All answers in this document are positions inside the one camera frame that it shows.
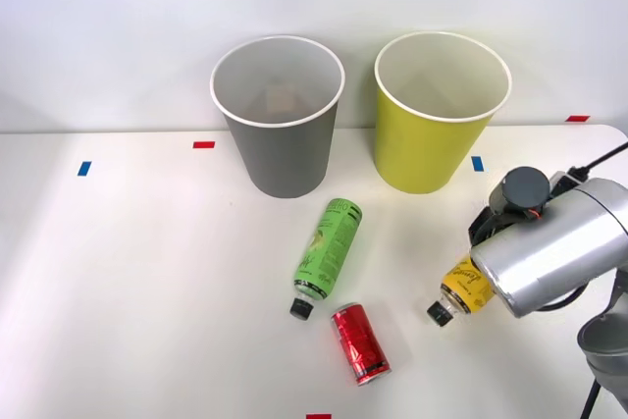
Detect red drink can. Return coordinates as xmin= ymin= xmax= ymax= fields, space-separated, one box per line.
xmin=329 ymin=301 xmax=393 ymax=388

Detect green label plastic bottle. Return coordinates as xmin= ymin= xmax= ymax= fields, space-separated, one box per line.
xmin=288 ymin=196 xmax=364 ymax=323

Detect grey plastic waste bin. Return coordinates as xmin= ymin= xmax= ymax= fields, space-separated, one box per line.
xmin=210 ymin=34 xmax=346 ymax=199

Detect yellow-green plastic waste bin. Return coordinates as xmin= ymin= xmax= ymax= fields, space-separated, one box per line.
xmin=374 ymin=30 xmax=513 ymax=195

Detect yellow label plastic bottle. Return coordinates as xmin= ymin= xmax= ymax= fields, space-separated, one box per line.
xmin=425 ymin=254 xmax=497 ymax=330

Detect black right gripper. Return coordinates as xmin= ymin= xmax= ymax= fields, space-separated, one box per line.
xmin=467 ymin=206 xmax=512 ymax=248

